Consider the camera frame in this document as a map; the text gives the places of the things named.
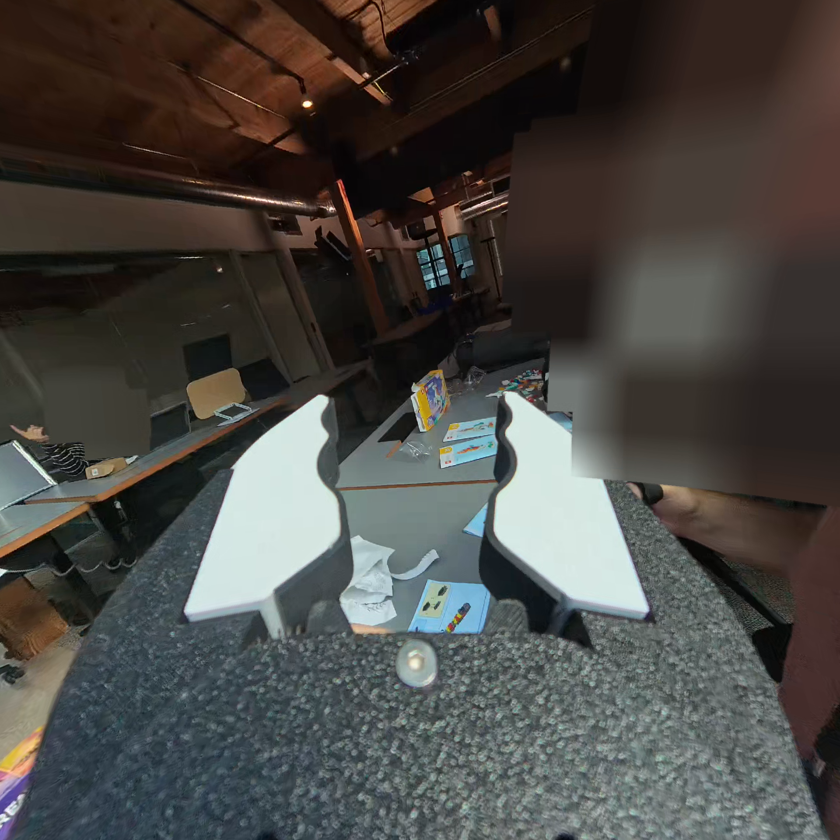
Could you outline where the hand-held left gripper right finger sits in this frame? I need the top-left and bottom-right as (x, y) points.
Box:
(479, 392), (652, 634)

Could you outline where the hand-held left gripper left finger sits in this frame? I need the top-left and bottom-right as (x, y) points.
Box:
(184, 394), (355, 641)

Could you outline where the person's right forearm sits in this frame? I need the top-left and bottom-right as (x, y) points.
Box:
(715, 499), (824, 580)

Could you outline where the wood-edged office desk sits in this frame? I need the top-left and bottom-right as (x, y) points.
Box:
(0, 502), (93, 592)
(26, 394), (293, 572)

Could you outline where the grey desk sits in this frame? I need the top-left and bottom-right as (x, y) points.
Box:
(338, 357), (549, 490)
(338, 481), (500, 634)

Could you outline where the person's right hand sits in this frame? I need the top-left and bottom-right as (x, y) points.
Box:
(646, 487), (723, 546)

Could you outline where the crumpled white paper bag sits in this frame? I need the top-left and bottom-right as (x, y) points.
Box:
(348, 535), (396, 578)

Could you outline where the printed white paper bag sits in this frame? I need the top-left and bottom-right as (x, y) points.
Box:
(340, 571), (399, 626)

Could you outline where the grey laptop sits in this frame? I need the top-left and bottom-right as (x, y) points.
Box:
(150, 402), (193, 450)

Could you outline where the tan board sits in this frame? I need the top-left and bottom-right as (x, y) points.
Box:
(186, 367), (249, 421)

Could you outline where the open blue instruction booklet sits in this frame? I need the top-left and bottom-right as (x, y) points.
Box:
(408, 579), (492, 634)

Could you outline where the torn white paper strip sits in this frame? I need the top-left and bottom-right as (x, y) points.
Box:
(390, 550), (439, 580)

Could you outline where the pile of colourful toy bricks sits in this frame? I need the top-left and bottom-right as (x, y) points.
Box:
(487, 369), (547, 398)

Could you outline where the yellow white toy brick box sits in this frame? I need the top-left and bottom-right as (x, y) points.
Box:
(410, 369), (452, 433)

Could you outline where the black bag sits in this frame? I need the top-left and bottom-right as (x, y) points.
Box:
(459, 331), (551, 371)

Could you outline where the silver framed screen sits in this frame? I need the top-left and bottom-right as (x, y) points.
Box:
(0, 440), (56, 509)

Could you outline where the brown cardboard box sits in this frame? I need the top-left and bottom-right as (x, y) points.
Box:
(0, 577), (70, 660)

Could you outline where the wooden pillar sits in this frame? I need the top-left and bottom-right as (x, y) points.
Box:
(328, 180), (391, 336)

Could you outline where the person's dark red garment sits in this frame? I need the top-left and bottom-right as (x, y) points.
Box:
(781, 505), (840, 788)

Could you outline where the purple yellow toy brick box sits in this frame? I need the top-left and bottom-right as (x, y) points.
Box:
(0, 725), (43, 840)

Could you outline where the black wall panel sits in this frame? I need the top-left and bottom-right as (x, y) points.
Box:
(182, 335), (232, 382)

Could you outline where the silver ventilation duct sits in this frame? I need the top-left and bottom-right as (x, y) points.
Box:
(0, 147), (339, 217)

